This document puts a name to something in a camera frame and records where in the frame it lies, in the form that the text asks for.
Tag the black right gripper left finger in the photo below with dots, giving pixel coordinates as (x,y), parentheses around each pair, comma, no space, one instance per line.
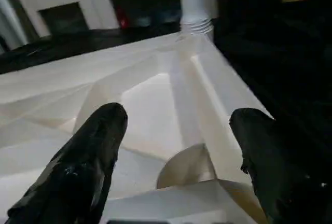
(77,177)

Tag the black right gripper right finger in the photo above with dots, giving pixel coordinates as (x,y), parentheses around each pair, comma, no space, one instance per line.
(285,177)

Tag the white plastic table leg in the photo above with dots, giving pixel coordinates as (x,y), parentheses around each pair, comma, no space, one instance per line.
(198,1)

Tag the black mat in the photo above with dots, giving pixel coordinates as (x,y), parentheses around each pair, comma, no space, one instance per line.
(285,66)

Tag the red packet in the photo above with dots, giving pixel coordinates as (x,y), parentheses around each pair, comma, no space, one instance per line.
(122,19)

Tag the beige curtain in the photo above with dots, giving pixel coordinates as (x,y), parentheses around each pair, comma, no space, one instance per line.
(9,19)

